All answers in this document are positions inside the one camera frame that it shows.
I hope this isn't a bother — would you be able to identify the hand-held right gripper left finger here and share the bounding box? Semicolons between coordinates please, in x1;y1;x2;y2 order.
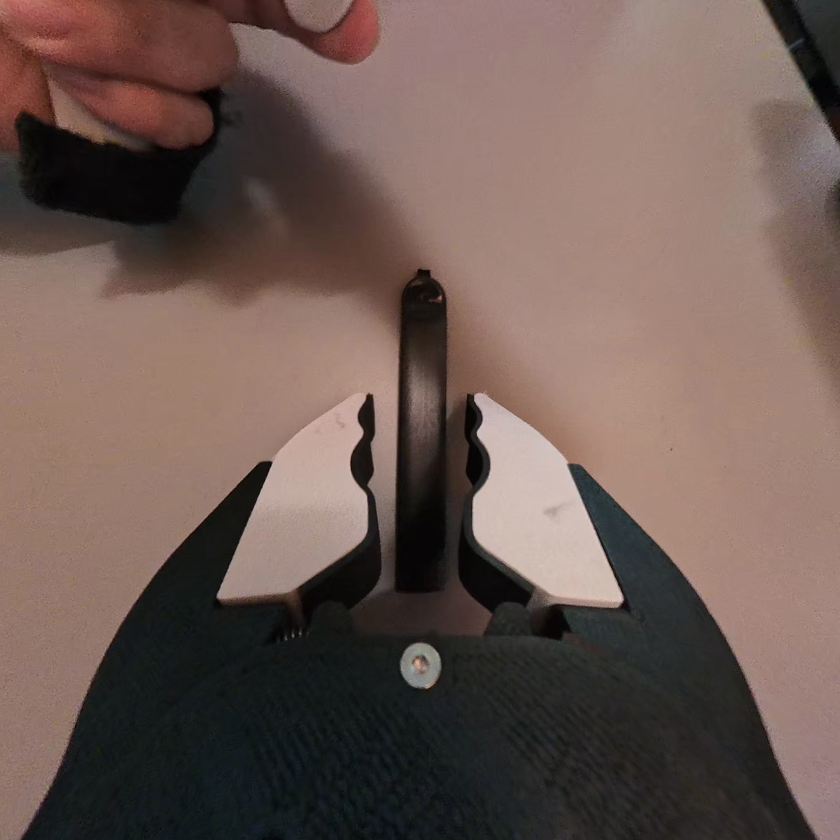
215;392;383;608

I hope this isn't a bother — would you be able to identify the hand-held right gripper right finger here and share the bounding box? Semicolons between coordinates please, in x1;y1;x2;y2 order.
458;392;626;611

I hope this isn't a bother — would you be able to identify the black remote battery cover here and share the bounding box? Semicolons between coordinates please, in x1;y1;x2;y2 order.
394;268;450;595

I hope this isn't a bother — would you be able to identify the grey desk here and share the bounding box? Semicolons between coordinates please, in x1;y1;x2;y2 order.
0;0;840;840

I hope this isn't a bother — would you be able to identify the person's left hand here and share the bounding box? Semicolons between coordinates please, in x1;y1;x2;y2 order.
0;0;382;153

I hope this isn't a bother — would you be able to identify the dark object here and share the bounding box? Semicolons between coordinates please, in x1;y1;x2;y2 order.
763;0;840;142

